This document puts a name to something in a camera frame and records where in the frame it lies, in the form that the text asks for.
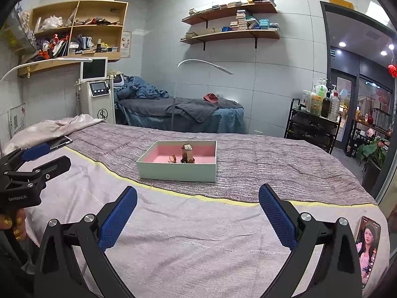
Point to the yellow door sign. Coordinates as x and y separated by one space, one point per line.
340 2

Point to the grey tablet computer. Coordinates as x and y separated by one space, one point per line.
60 142

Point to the stack of small boxes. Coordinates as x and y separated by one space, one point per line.
242 2

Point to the grey knit blanket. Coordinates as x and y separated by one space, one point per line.
263 167

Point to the black metal trolley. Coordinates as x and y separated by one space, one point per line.
313 130

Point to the wooden wall cabinet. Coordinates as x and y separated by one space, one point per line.
74 6

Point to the white wall sign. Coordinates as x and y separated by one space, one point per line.
17 121

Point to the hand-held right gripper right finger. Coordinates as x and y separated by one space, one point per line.
276 217

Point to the glass wall shelf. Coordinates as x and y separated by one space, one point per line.
18 37

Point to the wooden shelves with boxes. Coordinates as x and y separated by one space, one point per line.
245 21

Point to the row of cosmetic bottles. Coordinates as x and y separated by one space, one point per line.
325 102

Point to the blue-skirted massage bed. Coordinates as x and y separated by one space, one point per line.
149 115

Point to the smartphone with lit screen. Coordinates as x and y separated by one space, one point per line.
367 251

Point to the dark grey towel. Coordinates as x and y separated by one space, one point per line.
195 108

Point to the red hanging ornament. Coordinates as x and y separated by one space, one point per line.
393 70

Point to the person's left forearm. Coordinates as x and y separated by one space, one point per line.
12 273

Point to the white wall outlet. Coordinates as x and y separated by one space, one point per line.
258 132

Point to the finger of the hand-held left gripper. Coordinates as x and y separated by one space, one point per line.
49 167
35 152

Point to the white curved floor lamp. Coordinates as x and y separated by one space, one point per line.
198 61
46 63

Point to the pale pink quilt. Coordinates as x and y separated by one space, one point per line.
59 125

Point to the small wall poster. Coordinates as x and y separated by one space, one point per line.
126 45

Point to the crumpled blue duvet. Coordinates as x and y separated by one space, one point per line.
142 91

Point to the person's left hand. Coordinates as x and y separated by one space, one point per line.
12 223

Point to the pale green pink-lined jewelry box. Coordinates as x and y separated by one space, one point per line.
176 170

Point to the red folded cloth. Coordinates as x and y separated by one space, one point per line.
211 97

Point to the green potted plant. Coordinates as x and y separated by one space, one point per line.
373 152

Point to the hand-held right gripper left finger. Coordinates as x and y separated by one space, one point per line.
119 220

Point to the white plastic bag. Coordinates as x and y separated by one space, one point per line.
52 23

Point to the white beauty machine with screen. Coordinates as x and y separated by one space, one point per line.
99 99

